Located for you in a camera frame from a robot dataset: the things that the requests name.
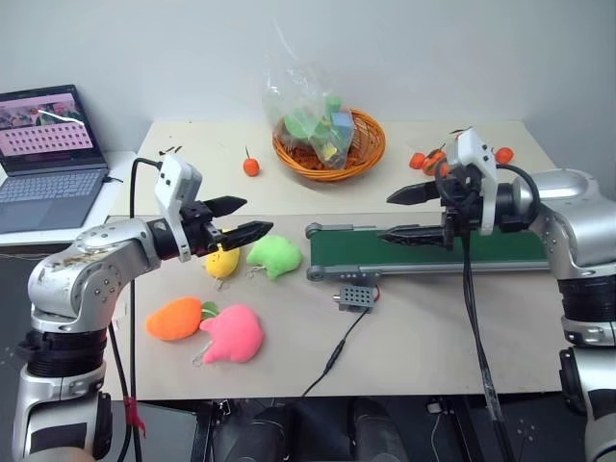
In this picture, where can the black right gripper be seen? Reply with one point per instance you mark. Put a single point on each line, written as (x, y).
(462, 202)

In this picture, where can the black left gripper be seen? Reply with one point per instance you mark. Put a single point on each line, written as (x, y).
(196, 231)

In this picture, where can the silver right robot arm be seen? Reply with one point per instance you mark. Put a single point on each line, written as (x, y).
(572, 216)

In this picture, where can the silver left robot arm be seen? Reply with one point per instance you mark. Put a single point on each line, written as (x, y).
(91, 274)

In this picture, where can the green belt conveyor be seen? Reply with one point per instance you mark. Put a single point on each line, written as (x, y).
(423, 248)

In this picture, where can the grey control box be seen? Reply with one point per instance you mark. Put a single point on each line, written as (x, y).
(355, 298)

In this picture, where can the yellow plush toy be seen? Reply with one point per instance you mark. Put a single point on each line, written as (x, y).
(222, 262)

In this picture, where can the green plush toy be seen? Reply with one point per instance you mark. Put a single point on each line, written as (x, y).
(275, 255)

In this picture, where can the orange toy fruit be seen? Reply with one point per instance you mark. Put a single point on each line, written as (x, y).
(251, 166)
(434, 161)
(418, 161)
(504, 154)

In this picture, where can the orange wicker basket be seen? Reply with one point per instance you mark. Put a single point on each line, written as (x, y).
(370, 144)

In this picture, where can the green toy in bag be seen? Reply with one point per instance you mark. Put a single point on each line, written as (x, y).
(299, 124)

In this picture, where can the blue cube toy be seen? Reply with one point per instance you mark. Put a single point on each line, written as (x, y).
(342, 125)

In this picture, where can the pink plush toy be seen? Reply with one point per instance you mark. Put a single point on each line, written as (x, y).
(233, 337)

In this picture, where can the orange carrot plush toy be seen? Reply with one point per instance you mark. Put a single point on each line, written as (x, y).
(173, 318)

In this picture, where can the clear plastic bag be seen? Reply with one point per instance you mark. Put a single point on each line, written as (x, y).
(303, 96)

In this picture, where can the grey open laptop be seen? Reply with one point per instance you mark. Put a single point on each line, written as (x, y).
(48, 159)

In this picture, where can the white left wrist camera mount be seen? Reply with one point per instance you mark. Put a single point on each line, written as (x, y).
(179, 179)

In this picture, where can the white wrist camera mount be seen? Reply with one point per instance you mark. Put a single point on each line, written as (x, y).
(179, 179)
(476, 154)

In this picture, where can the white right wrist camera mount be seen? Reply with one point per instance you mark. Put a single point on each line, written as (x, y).
(476, 154)

